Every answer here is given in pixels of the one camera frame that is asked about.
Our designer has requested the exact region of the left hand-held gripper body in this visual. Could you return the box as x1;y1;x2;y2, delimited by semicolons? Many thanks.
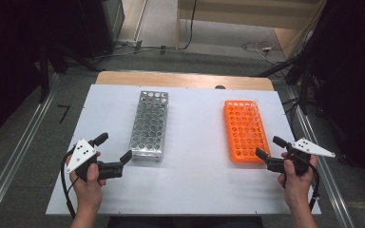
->
65;138;105;183

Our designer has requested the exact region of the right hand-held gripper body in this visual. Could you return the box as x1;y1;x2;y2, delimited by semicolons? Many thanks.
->
283;137;336;177

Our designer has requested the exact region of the orange plastic test tube rack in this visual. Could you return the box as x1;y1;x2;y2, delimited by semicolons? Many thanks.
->
222;100;272;164

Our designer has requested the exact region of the silver metal test tube rack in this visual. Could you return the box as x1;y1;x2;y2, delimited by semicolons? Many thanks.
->
128;90;169;163

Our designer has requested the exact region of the person's right hand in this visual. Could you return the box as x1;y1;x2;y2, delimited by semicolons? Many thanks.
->
278;151;318;211

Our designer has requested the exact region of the person's left hand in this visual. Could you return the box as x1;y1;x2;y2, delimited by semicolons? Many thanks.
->
68;151;107;212

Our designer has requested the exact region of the black tripod stand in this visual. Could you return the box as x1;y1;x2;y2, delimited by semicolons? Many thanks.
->
255;53;317;115
37;41;104;104

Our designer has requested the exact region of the white table board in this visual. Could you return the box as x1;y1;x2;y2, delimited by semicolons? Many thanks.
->
46;84;321;217

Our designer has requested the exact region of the black curtain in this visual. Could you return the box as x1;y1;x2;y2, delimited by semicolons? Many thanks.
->
298;0;365;191
0;0;106;150

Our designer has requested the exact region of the wooden table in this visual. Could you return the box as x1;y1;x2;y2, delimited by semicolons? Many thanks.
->
95;70;275;92

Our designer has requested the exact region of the grey power strip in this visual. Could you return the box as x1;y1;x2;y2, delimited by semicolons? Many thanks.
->
115;38;144;51

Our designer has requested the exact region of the grey cabinet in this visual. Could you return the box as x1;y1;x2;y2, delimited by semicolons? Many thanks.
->
99;0;126;58

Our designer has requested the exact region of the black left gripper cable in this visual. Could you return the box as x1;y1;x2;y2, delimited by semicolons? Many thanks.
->
60;151;78;220

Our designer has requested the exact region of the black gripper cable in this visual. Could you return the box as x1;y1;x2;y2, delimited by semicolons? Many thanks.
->
308;162;321;213
60;151;78;220

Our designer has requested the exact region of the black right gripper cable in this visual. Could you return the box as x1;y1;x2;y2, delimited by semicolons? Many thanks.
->
308;162;321;213

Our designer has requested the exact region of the aluminium floor rail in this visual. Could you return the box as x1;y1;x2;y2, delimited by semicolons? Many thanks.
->
284;83;357;228
0;73;61;228

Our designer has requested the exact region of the white floor cable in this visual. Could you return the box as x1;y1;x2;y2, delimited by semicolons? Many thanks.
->
240;40;279;66

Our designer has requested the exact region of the light wooden frame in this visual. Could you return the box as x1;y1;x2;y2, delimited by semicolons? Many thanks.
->
175;0;326;60

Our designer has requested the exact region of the black floor cable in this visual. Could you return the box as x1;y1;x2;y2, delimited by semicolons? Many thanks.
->
177;0;199;51

